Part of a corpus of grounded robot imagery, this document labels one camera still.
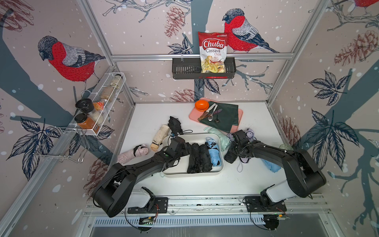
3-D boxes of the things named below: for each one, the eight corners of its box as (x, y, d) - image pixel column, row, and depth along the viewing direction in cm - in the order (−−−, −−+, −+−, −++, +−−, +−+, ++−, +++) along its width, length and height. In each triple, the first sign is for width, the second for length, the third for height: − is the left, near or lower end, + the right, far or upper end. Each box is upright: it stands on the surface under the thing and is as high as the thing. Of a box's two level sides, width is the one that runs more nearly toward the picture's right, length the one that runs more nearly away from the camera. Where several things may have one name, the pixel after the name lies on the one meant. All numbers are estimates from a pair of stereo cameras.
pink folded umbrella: (120, 165, 88) (117, 162, 84) (119, 155, 92) (116, 152, 88) (149, 154, 93) (147, 151, 89) (147, 146, 97) (145, 142, 93)
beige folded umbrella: (149, 149, 94) (148, 148, 93) (162, 125, 107) (162, 123, 105) (158, 152, 93) (157, 151, 91) (170, 127, 105) (170, 125, 104)
